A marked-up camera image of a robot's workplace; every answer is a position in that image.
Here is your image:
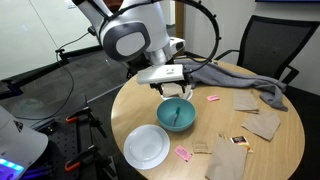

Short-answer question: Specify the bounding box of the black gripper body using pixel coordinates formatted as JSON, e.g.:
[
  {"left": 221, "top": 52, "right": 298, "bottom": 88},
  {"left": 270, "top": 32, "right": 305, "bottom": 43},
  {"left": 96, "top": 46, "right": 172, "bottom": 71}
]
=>
[{"left": 149, "top": 79, "right": 186, "bottom": 88}]

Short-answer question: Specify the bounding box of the green capped marker pen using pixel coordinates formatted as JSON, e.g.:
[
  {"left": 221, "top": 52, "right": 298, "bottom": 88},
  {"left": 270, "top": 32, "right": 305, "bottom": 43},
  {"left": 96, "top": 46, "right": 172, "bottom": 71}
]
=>
[{"left": 171, "top": 105, "right": 182, "bottom": 128}]

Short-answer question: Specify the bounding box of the white bowl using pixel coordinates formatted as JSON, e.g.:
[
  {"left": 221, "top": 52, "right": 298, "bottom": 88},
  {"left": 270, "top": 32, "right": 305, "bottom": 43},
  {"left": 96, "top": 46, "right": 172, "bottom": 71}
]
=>
[{"left": 159, "top": 87, "right": 194, "bottom": 102}]

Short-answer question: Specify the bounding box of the teal bowl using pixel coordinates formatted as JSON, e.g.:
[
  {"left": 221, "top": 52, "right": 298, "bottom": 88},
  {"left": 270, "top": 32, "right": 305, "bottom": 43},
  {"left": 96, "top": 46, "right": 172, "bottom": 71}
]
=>
[{"left": 155, "top": 97, "right": 197, "bottom": 133}]

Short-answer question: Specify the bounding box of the crumpled brown paper napkin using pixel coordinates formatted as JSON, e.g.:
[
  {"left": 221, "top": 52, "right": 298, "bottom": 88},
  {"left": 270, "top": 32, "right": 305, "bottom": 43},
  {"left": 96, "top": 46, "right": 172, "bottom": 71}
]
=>
[{"left": 162, "top": 82, "right": 193, "bottom": 99}]

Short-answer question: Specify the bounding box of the pink sugar packet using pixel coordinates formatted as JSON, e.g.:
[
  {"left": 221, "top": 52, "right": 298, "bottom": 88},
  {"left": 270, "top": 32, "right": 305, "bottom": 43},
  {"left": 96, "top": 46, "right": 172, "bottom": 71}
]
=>
[
  {"left": 206, "top": 94, "right": 221, "bottom": 103},
  {"left": 174, "top": 144, "right": 194, "bottom": 163}
]

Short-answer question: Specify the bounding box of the grey cloth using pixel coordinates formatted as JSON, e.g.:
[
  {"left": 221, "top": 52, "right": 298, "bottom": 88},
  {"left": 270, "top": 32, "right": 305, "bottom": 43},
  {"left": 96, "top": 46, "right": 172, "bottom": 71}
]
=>
[{"left": 181, "top": 58, "right": 289, "bottom": 113}]

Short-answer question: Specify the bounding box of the white round plate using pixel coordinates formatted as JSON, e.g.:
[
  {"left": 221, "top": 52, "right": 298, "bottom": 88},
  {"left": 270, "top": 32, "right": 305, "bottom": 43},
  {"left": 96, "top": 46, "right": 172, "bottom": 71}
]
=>
[{"left": 123, "top": 124, "right": 171, "bottom": 171}]

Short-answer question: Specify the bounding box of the small brown paper packet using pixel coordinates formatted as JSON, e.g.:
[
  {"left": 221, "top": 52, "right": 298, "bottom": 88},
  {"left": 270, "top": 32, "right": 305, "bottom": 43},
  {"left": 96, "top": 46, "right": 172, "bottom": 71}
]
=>
[{"left": 192, "top": 140, "right": 212, "bottom": 155}]

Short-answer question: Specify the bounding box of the orange black tea packet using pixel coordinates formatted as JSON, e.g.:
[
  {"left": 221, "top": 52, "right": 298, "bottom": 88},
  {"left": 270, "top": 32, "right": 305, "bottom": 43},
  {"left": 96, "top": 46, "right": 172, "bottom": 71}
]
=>
[{"left": 229, "top": 135, "right": 254, "bottom": 154}]

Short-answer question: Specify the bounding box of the black office chair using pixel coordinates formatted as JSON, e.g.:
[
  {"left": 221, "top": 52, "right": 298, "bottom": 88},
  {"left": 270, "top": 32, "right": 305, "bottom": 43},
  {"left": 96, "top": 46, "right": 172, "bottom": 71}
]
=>
[{"left": 214, "top": 14, "right": 320, "bottom": 86}]

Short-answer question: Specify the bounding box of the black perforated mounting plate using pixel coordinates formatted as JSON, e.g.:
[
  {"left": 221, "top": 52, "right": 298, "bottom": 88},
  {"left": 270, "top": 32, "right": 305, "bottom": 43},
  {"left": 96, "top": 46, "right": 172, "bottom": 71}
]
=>
[{"left": 33, "top": 116, "right": 111, "bottom": 180}]

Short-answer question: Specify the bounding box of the grey device with blue lights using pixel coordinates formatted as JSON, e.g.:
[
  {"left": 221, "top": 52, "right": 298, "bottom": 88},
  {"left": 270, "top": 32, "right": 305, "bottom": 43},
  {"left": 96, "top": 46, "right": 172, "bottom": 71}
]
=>
[{"left": 0, "top": 105, "right": 49, "bottom": 180}]

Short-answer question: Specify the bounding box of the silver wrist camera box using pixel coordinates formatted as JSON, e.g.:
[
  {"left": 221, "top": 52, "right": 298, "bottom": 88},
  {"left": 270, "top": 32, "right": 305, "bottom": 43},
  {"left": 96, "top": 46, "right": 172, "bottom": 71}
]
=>
[{"left": 136, "top": 63, "right": 185, "bottom": 85}]

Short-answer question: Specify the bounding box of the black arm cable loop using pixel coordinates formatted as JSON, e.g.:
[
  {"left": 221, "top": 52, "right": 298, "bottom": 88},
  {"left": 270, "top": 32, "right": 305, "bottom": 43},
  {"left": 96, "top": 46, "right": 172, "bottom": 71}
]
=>
[{"left": 171, "top": 0, "right": 222, "bottom": 74}]

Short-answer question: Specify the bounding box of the wooden door frame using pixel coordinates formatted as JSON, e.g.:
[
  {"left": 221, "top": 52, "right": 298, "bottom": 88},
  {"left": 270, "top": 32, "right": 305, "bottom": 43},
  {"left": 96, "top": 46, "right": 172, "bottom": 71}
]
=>
[{"left": 175, "top": 2, "right": 185, "bottom": 40}]

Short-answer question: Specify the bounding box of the orange handled black clamp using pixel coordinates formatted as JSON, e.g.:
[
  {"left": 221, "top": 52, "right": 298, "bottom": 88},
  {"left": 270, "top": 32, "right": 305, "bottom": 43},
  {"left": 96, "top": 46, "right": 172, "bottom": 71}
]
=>
[
  {"left": 64, "top": 105, "right": 108, "bottom": 138},
  {"left": 64, "top": 144, "right": 114, "bottom": 174}
]

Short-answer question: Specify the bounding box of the thin black cable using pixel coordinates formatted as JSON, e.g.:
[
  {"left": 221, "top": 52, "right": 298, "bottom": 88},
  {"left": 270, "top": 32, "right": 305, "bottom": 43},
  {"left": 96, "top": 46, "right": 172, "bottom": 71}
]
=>
[{"left": 9, "top": 31, "right": 91, "bottom": 121}]

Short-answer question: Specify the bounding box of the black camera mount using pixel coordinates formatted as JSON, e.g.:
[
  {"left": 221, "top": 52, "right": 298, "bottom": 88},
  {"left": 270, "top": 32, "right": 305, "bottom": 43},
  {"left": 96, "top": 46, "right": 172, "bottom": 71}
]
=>
[{"left": 54, "top": 47, "right": 70, "bottom": 65}]

